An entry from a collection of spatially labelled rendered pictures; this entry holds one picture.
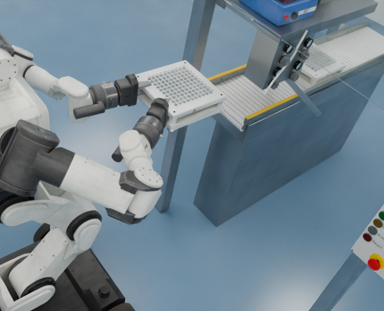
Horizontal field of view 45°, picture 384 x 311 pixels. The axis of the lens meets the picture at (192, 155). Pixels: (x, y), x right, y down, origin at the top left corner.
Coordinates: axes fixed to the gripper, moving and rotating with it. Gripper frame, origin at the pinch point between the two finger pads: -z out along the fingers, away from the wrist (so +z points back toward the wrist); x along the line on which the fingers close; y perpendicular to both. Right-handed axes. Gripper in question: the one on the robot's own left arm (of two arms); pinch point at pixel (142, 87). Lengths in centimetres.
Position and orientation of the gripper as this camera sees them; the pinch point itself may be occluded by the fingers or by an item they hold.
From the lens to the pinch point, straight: 163.8
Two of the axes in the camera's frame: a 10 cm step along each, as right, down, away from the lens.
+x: -1.6, 6.9, 7.0
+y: 5.0, 6.7, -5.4
